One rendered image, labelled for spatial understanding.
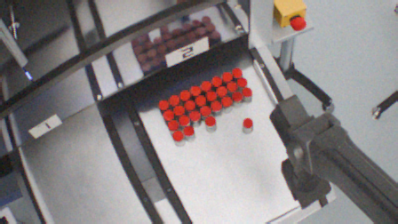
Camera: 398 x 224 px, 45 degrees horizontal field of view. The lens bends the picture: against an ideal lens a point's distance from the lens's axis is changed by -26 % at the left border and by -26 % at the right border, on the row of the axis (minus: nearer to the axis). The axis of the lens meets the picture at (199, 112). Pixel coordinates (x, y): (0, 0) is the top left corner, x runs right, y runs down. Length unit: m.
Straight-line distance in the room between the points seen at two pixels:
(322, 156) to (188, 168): 0.56
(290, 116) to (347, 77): 1.45
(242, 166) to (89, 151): 0.33
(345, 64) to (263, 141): 1.12
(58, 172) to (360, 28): 1.57
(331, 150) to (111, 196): 0.65
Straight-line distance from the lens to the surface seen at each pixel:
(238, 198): 1.25
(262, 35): 1.28
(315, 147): 0.77
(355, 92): 2.30
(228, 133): 1.28
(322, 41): 2.36
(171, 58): 1.18
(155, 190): 1.23
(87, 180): 1.29
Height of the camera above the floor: 2.12
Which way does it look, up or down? 73 degrees down
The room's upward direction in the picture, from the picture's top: 9 degrees counter-clockwise
